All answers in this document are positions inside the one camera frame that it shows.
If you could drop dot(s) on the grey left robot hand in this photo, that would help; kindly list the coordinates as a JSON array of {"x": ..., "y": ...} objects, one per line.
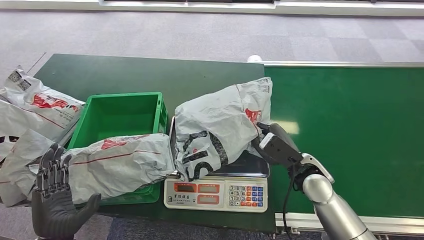
[{"x": 54, "y": 212}]

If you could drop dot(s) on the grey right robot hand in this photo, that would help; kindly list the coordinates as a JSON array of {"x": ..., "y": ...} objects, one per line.
[{"x": 285, "y": 134}]

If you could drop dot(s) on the grey package with black print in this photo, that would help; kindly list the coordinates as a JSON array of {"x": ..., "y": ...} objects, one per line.
[{"x": 215, "y": 126}]

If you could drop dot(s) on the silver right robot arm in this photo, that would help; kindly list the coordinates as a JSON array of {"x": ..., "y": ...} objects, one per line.
[{"x": 334, "y": 208}]

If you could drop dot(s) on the plain crumpled grey package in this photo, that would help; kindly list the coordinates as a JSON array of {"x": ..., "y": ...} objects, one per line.
[{"x": 20, "y": 162}]

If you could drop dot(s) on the grey package with red line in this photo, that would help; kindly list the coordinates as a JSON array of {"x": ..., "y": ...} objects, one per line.
[
  {"x": 30, "y": 124},
  {"x": 119, "y": 165}
]

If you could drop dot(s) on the electronic weighing scale with keypad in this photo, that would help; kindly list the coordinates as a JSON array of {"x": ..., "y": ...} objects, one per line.
[{"x": 215, "y": 193}]

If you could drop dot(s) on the green plastic basket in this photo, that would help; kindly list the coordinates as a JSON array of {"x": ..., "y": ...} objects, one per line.
[{"x": 116, "y": 114}]

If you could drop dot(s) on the grey package with QR codes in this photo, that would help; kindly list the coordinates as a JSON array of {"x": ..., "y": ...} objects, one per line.
[{"x": 39, "y": 96}]

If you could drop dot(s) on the green conveyor belt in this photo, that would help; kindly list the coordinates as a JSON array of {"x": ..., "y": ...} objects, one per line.
[{"x": 351, "y": 132}]

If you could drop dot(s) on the white round conveyor end cap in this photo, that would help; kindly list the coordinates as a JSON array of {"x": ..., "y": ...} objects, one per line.
[{"x": 254, "y": 58}]

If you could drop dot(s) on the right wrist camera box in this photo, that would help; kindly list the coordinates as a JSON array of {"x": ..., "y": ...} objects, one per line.
[{"x": 281, "y": 150}]

